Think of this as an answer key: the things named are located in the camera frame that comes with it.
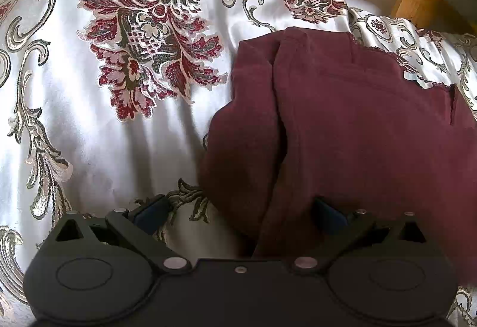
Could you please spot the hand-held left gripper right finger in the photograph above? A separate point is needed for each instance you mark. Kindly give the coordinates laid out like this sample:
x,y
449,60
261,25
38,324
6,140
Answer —
x,y
331,217

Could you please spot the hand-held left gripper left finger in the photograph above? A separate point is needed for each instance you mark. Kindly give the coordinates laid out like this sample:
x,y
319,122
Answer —
x,y
152,215

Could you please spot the maroon long-sleeve shirt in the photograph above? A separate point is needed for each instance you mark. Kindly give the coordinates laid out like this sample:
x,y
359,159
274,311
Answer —
x,y
354,125

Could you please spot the floral satin bedspread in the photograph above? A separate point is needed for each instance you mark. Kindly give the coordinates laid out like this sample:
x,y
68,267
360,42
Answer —
x,y
93,118

